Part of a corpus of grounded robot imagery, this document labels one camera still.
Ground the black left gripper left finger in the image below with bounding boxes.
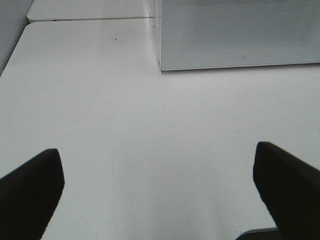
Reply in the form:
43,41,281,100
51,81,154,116
0,148,65,240

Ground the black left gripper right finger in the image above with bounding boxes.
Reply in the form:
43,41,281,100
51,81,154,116
253,141,320,240

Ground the white microwave door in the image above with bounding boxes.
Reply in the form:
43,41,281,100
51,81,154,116
156,0,320,71

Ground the white microwave oven body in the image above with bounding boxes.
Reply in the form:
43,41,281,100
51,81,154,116
149,0,163,71

